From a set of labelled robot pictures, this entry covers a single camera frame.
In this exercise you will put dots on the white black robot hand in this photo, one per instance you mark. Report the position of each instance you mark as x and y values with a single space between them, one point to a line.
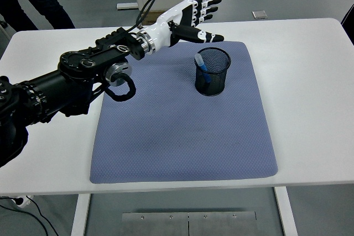
163 30

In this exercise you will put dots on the blue marker with clear cap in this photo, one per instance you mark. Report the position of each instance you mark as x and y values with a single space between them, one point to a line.
200 63

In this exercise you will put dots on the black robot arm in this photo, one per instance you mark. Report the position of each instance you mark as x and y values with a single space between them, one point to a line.
55 86

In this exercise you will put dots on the black mesh pen holder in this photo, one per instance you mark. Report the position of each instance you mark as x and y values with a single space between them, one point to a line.
215 86

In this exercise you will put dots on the grey square floor plate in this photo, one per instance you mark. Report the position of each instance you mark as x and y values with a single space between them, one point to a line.
260 15

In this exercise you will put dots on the blue-grey padded mat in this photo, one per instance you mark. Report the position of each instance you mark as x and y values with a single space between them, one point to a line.
179 136

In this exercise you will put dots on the grey stand leg with caster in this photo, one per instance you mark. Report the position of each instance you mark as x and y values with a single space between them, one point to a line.
3 26

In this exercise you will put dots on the grey metal plate with screws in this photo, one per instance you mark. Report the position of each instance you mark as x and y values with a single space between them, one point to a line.
166 225

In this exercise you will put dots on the white table leg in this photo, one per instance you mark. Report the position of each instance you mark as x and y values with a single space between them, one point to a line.
286 214
80 214

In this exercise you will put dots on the white power strip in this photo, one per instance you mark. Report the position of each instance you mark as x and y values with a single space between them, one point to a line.
23 201

